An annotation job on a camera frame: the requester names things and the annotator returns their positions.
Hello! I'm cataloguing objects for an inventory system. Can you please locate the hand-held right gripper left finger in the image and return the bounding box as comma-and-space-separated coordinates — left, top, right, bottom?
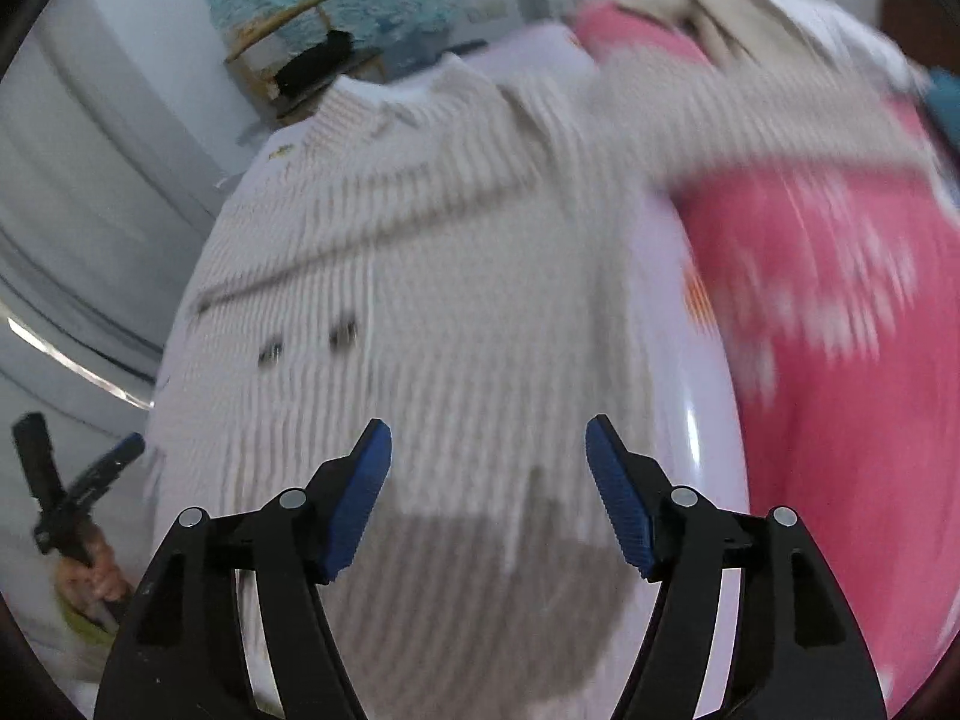
94, 420, 393, 720

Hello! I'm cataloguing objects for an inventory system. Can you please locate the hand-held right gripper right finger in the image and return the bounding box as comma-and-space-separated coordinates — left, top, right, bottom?
585, 414, 890, 720

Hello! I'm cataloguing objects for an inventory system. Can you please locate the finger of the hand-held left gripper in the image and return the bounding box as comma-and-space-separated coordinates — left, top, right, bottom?
66, 433, 147, 517

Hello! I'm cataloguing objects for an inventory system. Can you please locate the beige white houndstooth coat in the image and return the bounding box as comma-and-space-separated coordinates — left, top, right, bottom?
146, 52, 946, 698

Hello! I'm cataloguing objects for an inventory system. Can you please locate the person's left forearm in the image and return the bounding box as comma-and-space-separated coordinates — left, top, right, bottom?
60, 596, 117, 650

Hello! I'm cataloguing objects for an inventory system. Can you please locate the person's left hand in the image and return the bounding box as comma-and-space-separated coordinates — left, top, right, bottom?
56, 521, 125, 608

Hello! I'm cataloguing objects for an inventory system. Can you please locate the white folding table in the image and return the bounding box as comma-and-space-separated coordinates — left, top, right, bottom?
225, 21, 751, 720

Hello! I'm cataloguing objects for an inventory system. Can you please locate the pink floral blanket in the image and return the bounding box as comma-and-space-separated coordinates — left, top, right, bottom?
574, 0, 960, 706

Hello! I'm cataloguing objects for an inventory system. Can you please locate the white curtain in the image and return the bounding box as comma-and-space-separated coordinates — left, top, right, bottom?
0, 0, 241, 406

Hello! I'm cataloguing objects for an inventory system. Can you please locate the black cloth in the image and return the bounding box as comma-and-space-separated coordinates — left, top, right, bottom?
271, 30, 357, 98

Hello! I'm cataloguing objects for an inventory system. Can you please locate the wooden chair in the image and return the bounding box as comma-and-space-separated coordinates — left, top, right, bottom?
223, 0, 387, 125

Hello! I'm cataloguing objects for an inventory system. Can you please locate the blue blanket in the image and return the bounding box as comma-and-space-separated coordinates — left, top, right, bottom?
926, 67, 960, 136

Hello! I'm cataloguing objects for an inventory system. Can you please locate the white garment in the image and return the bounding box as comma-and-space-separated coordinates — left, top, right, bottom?
735, 0, 931, 91

